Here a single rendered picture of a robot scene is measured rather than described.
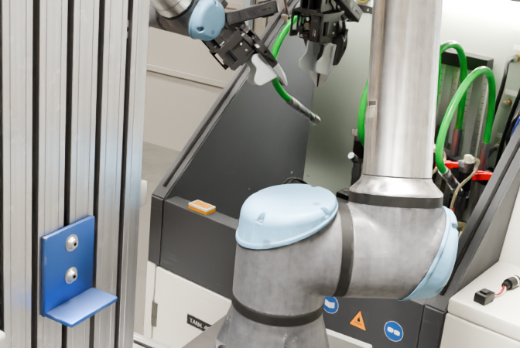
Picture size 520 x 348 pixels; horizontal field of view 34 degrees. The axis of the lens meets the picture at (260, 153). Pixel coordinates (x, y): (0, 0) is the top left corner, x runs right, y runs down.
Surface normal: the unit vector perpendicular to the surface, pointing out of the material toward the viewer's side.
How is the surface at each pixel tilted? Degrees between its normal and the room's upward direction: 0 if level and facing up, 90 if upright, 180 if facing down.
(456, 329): 90
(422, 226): 73
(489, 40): 90
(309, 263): 84
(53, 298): 90
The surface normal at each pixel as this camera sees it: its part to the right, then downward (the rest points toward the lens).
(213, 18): 0.76, 0.28
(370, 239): 0.14, -0.31
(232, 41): 0.30, 0.11
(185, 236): -0.61, 0.20
